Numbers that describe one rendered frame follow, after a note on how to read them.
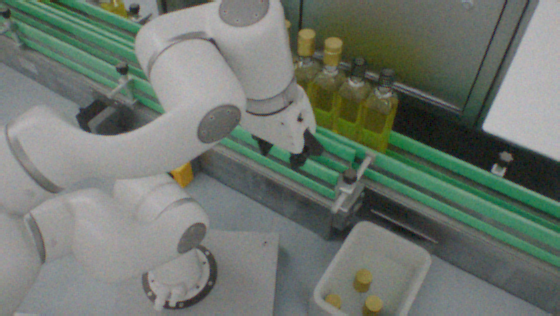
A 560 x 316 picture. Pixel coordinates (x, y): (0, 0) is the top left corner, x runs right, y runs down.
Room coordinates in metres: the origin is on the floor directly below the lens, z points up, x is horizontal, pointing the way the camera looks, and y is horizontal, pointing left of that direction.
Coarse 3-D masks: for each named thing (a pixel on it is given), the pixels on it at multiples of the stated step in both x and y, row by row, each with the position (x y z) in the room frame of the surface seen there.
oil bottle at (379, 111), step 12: (372, 96) 0.69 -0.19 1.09; (384, 96) 0.68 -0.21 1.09; (396, 96) 0.69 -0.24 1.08; (372, 108) 0.68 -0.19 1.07; (384, 108) 0.66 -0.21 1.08; (396, 108) 0.70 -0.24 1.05; (360, 120) 0.69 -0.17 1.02; (372, 120) 0.67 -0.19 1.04; (384, 120) 0.66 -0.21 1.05; (360, 132) 0.68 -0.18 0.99; (372, 132) 0.67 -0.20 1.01; (384, 132) 0.66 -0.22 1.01; (372, 144) 0.67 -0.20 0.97; (384, 144) 0.68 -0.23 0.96
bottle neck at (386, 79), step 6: (384, 72) 0.70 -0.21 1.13; (390, 72) 0.70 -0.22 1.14; (384, 78) 0.68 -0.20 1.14; (390, 78) 0.68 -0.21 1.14; (378, 84) 0.69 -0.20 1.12; (384, 84) 0.68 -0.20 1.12; (390, 84) 0.68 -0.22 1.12; (378, 90) 0.69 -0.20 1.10; (384, 90) 0.68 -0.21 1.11; (390, 90) 0.69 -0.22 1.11
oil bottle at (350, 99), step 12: (348, 84) 0.72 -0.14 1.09; (348, 96) 0.70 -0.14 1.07; (360, 96) 0.70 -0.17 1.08; (336, 108) 0.72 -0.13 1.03; (348, 108) 0.70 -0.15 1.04; (360, 108) 0.69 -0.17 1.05; (336, 120) 0.71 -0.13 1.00; (348, 120) 0.70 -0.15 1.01; (336, 132) 0.71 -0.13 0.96; (348, 132) 0.70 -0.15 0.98
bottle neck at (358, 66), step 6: (354, 60) 0.73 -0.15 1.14; (360, 60) 0.74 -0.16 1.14; (354, 66) 0.72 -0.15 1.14; (360, 66) 0.71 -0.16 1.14; (354, 72) 0.72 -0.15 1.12; (360, 72) 0.71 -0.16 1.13; (354, 78) 0.71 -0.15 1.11; (360, 78) 0.71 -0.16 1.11; (354, 84) 0.71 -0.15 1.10; (360, 84) 0.71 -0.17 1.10
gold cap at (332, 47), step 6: (330, 42) 0.76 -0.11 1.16; (336, 42) 0.76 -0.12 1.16; (324, 48) 0.76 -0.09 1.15; (330, 48) 0.74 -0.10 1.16; (336, 48) 0.74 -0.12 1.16; (324, 54) 0.75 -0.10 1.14; (330, 54) 0.74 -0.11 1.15; (336, 54) 0.74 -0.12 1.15; (324, 60) 0.75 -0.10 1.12; (330, 60) 0.74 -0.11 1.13; (336, 60) 0.74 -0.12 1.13
